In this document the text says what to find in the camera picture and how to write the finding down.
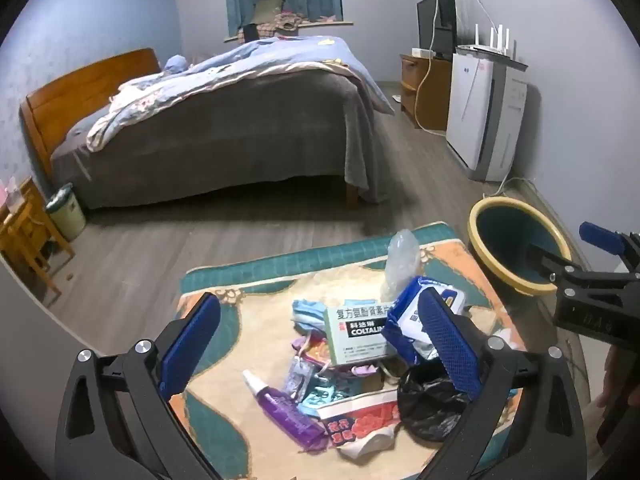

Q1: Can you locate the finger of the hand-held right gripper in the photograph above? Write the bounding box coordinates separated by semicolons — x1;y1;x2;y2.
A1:
579;221;628;271
524;241;577;284

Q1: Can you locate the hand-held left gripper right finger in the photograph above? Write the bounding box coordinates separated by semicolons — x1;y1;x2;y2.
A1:
417;287;588;480

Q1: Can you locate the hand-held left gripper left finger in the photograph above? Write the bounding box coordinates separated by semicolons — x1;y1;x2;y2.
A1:
54;291;226;480

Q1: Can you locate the blue white wipes packet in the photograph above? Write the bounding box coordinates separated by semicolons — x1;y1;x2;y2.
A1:
387;275;473;366

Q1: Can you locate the teal bin with yellow rim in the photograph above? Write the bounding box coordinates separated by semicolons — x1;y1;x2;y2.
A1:
467;196;573;296

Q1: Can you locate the white tissue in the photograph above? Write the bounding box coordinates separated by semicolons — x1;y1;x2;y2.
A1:
492;327;526;351

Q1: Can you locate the black plastic bag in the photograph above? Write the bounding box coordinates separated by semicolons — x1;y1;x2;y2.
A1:
397;360;473;443

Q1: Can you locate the clear plastic bag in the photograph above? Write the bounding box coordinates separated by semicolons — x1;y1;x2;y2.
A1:
380;229;422;301

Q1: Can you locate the green white medicine box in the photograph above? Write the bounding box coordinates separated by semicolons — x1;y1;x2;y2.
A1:
322;301;401;367

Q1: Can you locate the clear silver wrapper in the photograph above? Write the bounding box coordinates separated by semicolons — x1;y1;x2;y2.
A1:
285;355;318;401

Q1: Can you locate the purple spray bottle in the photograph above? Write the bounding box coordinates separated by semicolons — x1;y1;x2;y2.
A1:
242;369;328;451

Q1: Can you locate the blue face mask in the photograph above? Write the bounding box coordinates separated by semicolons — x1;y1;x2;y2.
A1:
291;299;328;333

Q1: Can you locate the pink wrapper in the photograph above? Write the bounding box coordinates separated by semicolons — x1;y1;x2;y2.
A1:
292;332;331;366

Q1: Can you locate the red white snack wrapper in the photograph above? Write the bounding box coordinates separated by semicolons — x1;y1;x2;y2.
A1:
317;392;403;461

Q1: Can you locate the teal wrapper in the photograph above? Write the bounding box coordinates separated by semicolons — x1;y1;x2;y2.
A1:
297;377;346;416

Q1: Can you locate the person's right hand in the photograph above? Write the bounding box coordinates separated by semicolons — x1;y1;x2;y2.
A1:
595;345;632;409

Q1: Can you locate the patterned teal orange mat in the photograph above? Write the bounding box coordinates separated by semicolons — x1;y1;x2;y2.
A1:
172;221;531;480

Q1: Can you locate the white air purifier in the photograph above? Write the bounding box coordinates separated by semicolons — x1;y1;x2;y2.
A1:
446;45;528;182

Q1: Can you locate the small green lidded bin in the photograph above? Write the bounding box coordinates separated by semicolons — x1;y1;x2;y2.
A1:
45;183;87;242

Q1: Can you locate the wooden cabinet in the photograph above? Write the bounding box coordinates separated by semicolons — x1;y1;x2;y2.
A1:
399;52;453;133

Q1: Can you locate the wooden nightstand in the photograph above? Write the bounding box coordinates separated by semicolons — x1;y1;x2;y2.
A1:
0;176;76;306

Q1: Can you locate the white router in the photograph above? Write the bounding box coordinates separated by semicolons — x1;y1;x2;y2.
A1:
470;24;516;56

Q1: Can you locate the bed with grey cover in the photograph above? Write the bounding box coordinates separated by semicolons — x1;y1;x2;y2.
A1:
50;62;388;211

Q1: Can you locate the black monitor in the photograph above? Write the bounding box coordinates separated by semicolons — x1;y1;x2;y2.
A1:
416;0;458;58

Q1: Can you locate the wooden bed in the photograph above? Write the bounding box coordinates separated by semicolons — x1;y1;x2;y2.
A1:
20;48;361;208

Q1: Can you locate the plaid cloth pile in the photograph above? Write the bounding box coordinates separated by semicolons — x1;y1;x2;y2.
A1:
245;10;301;38

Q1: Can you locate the white cable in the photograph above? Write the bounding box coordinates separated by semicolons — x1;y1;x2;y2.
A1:
412;0;453;134

